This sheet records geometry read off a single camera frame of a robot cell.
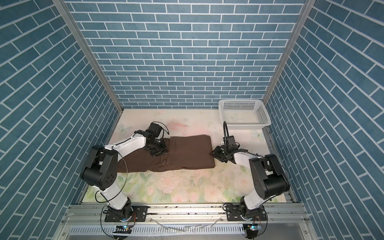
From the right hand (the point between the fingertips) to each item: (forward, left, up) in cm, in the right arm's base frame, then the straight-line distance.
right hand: (211, 152), depth 94 cm
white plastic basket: (+38, -25, -3) cm, 46 cm away
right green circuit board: (-37, -22, -4) cm, 44 cm away
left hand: (-3, +27, +2) cm, 27 cm away
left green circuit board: (-43, +42, -5) cm, 60 cm away
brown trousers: (-1, +11, 0) cm, 11 cm away
